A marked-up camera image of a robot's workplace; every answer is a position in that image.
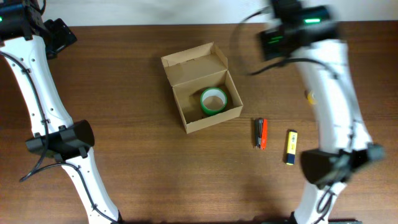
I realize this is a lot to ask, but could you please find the black and orange stapler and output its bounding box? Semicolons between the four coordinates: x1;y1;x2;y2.
254;118;268;150

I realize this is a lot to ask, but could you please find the yellow highlighter marker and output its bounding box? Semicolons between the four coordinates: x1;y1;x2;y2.
285;130;298;166

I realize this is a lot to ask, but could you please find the small yellow tape roll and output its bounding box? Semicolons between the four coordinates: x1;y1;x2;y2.
307;91;317;105

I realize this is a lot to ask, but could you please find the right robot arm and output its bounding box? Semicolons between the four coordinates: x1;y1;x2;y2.
259;0;385;223

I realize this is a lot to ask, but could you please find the brown cardboard box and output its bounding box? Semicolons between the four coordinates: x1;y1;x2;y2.
161;42;243;134

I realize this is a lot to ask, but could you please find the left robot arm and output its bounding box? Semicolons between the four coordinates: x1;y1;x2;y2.
1;0;123;223

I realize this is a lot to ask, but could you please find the green tape roll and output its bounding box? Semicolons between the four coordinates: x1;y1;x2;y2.
200;88;228;116

